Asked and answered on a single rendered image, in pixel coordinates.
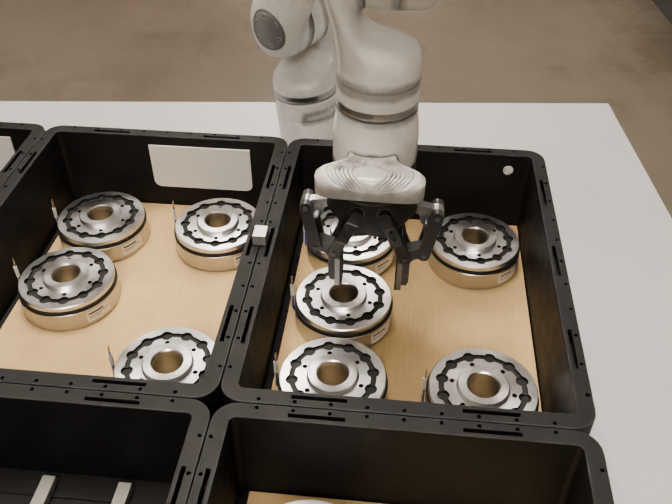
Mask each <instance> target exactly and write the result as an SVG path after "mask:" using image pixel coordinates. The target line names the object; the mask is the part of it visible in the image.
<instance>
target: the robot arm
mask: <svg viewBox="0 0 672 504"><path fill-rule="evenodd" d="M443 1H444V0H253V2H252V6H251V11H250V23H251V29H252V33H253V36H254V38H255V41H256V42H257V44H258V45H259V47H260V48H261V49H262V50H263V51H264V52H265V53H267V54H268V55H271V56H273V57H278V58H282V59H281V61H280V63H279V64H278V66H277V67H276V69H275V71H274V73H273V77H272V82H273V89H274V96H275V102H276V109H277V115H278V121H279V128H280V134H281V138H282V139H284V140H285V141H286V142H287V144H288V145H289V144H290V143H291V142H292V141H294V140H297V139H302V138H309V139H327V140H333V162H332V163H328V164H325V165H323V166H321V167H319V168H318V169H317V170H316V172H315V175H314V177H315V192H314V191H313V190H312V189H305V190H304V191H303V194H302V198H301V202H300V206H299V211H300V214H301V218H302V222H303V226H304V230H305V234H306V237H307V241H308V245H309V249H310V250H311V251H312V252H319V251H322V252H324V253H326V254H327V256H328V276H329V278H330V279H334V285H341V283H342V277H343V256H344V247H345V245H347V244H348V242H349V240H350V239H351V237H352V235H353V234H354V235H355V236H366V235H372V236H375V237H380V238H387V240H388V242H389V244H390V247H391V249H393V250H394V252H395V254H396V256H397V257H396V270H395V282H394V290H400V289H401V285H405V286H406V284H407V283H408V278H409V268H410V263H411V262H412V261H413V260H416V259H419V260H421V261H427V260H428V259H429V258H430V255H431V253H432V250H433V247H434V245H435V242H436V240H437V237H438V234H439V232H440V229H441V227H442V224H443V221H444V201H443V200H442V199H439V198H437V199H434V200H433V201H432V203H430V202H426V201H423V199H424V195H425V185H426V179H425V177H424V176H423V175H422V174H421V173H420V172H418V171H416V159H417V149H418V138H419V115H418V107H419V106H418V105H419V96H420V85H421V74H422V61H423V56H422V48H421V46H420V44H419V42H418V41H417V40H416V38H415V37H413V36H412V35H410V34H408V33H406V32H404V31H401V30H398V29H395V28H392V27H389V26H386V25H382V24H380V23H377V22H375V21H373V20H372V19H370V18H369V17H368V16H367V15H366V13H365V12H364V10H363V9H364V8H366V9H370V10H391V11H399V10H400V11H410V12H422V11H428V10H432V9H434V8H435V7H437V6H438V5H440V4H441V3H442V2H443ZM315 193H316V194H315ZM327 206H328V207H329V209H330V210H331V211H332V212H333V213H334V215H335V216H336V217H337V218H338V219H339V221H338V224H337V226H336V228H335V230H334V231H333V233H332V235H329V234H326V233H324V229H323V224H322V220H321V215H322V214H323V210H324V208H325V207H327ZM415 213H417V214H418V215H419V216H420V222H421V224H423V228H422V230H421V233H420V236H419V239H418V240H417V241H412V242H411V241H410V239H409V236H408V234H407V231H406V227H405V222H407V221H408V220H409V219H410V218H411V217H412V216H413V215H414V214H415Z"/></svg>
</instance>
